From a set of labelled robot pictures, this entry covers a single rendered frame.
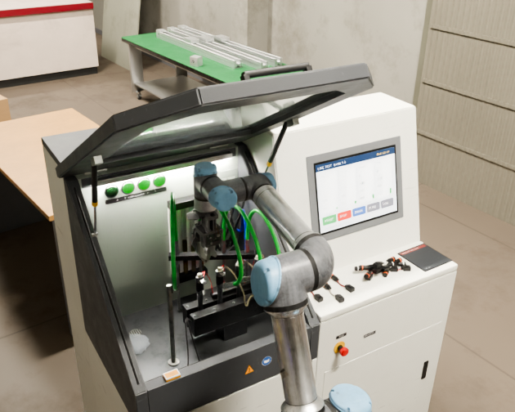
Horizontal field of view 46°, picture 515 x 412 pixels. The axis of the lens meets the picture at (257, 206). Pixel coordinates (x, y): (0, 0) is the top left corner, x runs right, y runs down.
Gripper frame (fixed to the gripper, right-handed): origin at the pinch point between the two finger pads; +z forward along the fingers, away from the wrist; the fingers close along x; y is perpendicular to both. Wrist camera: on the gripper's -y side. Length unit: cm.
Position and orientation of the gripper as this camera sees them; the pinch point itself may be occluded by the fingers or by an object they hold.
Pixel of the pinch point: (204, 257)
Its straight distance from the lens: 206.7
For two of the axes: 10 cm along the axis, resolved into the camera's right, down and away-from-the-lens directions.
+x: 8.6, -2.3, 4.6
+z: -0.2, 8.8, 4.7
